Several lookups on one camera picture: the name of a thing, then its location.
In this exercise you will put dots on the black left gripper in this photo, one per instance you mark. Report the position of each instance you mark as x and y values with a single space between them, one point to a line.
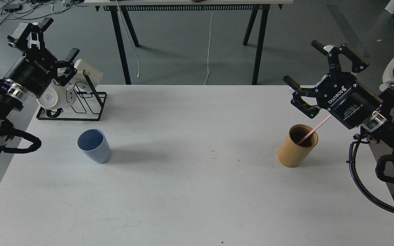
37 67

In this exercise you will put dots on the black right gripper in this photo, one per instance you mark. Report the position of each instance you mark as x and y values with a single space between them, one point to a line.
349 99

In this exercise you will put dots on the blue cup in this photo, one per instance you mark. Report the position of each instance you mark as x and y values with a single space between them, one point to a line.
94 145

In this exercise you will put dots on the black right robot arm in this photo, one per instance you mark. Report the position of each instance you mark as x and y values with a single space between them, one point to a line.
378 128

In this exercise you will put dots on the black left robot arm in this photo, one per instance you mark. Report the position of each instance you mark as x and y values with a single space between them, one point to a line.
12 140

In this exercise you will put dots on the white mug on rack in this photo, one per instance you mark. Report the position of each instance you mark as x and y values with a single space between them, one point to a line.
56 96

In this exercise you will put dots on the bamboo cylindrical holder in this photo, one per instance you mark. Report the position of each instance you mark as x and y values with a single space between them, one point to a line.
291 152

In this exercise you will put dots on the black wire dish rack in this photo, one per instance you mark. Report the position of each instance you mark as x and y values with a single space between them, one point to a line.
88 107

